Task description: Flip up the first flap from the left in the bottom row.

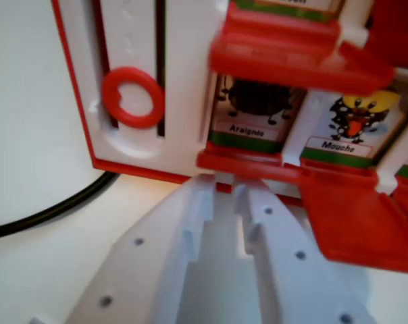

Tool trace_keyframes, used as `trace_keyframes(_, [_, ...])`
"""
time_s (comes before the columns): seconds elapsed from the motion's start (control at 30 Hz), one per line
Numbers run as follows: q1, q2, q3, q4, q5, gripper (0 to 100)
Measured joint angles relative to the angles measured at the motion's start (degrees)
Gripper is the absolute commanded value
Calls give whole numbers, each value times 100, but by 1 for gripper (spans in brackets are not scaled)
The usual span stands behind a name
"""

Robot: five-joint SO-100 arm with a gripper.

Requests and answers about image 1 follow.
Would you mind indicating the spider card red flap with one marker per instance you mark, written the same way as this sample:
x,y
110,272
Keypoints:
x,y
244,167

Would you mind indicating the fly card red flap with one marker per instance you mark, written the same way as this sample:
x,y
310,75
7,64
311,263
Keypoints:
x,y
356,222

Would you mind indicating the fish card red flap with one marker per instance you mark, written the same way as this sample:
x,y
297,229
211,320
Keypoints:
x,y
292,57

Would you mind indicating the spider picture card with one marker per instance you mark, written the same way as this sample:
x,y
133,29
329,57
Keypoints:
x,y
248,128

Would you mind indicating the fly picture card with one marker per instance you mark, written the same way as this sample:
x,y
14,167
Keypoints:
x,y
349,135

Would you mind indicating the red and white game board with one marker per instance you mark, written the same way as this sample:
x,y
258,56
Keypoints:
x,y
133,40

